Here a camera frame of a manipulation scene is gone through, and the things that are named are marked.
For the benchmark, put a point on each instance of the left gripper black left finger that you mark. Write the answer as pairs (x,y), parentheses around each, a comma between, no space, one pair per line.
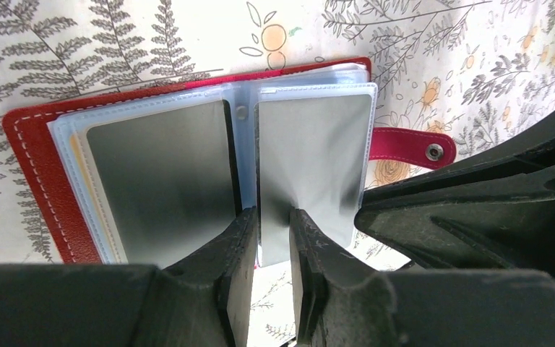
(202,300)

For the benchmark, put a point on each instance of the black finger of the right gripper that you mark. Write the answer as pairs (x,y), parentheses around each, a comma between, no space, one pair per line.
(495,209)

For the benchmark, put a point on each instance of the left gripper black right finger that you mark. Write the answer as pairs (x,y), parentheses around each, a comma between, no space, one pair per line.
(341,301)

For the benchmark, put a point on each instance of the black credit card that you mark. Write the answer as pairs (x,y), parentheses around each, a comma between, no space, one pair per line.
(170,179)
(313,148)

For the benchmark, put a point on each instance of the red leather card holder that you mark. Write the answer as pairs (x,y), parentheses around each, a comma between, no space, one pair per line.
(27,131)

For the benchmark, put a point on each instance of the floral patterned table mat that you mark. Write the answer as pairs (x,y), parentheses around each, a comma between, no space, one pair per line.
(481,72)

